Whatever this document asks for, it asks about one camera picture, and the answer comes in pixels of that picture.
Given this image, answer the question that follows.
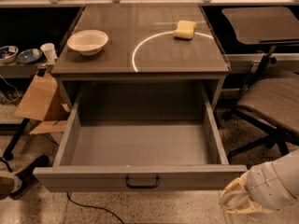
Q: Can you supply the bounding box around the grey top drawer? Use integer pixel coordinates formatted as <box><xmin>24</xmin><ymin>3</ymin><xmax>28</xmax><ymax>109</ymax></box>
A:
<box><xmin>34</xmin><ymin>81</ymin><xmax>247</xmax><ymax>192</ymax></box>

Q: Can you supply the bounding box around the white bowl on side table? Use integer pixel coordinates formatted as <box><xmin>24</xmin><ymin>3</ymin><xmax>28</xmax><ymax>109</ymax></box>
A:
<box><xmin>0</xmin><ymin>46</ymin><xmax>19</xmax><ymax>63</ymax></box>

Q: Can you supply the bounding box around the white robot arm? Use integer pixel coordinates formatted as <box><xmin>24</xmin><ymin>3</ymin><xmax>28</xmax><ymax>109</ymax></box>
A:
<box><xmin>220</xmin><ymin>150</ymin><xmax>299</xmax><ymax>214</ymax></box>

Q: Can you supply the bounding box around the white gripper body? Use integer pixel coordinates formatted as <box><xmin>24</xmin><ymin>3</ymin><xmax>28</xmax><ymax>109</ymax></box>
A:
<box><xmin>246</xmin><ymin>161</ymin><xmax>298</xmax><ymax>211</ymax></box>

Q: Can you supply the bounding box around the white paper cup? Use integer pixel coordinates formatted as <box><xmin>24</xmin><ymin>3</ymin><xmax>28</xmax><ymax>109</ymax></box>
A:
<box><xmin>40</xmin><ymin>43</ymin><xmax>57</xmax><ymax>62</ymax></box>

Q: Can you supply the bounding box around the blue plate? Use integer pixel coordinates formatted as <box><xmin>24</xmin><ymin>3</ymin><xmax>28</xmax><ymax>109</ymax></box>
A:
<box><xmin>17</xmin><ymin>49</ymin><xmax>42</xmax><ymax>63</ymax></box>

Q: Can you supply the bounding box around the black top drawer handle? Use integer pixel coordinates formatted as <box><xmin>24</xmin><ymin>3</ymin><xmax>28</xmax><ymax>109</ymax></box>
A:
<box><xmin>125</xmin><ymin>176</ymin><xmax>160</xmax><ymax>189</ymax></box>

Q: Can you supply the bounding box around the black floor cable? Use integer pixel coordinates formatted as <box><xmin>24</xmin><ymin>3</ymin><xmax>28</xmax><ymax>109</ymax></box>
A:
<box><xmin>66</xmin><ymin>191</ymin><xmax>126</xmax><ymax>224</ymax></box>

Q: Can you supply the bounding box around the white bowl on cabinet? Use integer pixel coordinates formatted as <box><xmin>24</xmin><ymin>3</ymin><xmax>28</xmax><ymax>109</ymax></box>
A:
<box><xmin>67</xmin><ymin>30</ymin><xmax>108</xmax><ymax>56</ymax></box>

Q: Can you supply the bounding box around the grey wooden drawer cabinet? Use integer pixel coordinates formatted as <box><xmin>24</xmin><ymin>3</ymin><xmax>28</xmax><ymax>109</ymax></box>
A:
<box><xmin>52</xmin><ymin>3</ymin><xmax>230</xmax><ymax>104</ymax></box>

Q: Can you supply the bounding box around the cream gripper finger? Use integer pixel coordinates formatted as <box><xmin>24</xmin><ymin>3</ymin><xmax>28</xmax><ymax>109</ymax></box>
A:
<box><xmin>221</xmin><ymin>200</ymin><xmax>268</xmax><ymax>215</ymax></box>
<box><xmin>220</xmin><ymin>176</ymin><xmax>249</xmax><ymax>203</ymax></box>

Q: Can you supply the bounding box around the black office chair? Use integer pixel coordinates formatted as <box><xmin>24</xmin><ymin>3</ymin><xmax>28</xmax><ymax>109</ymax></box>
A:
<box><xmin>222</xmin><ymin>7</ymin><xmax>299</xmax><ymax>158</ymax></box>

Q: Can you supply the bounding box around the brown cardboard box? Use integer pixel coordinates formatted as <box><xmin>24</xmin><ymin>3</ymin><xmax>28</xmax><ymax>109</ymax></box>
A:
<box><xmin>14</xmin><ymin>72</ymin><xmax>69</xmax><ymax>134</ymax></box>

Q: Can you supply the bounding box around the black shoe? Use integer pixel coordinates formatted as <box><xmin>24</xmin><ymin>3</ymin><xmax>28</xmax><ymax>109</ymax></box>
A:
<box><xmin>9</xmin><ymin>155</ymin><xmax>50</xmax><ymax>200</ymax></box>

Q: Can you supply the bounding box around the yellow sponge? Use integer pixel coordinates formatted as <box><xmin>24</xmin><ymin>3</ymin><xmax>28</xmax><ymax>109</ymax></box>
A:
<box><xmin>174</xmin><ymin>21</ymin><xmax>196</xmax><ymax>40</ymax></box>

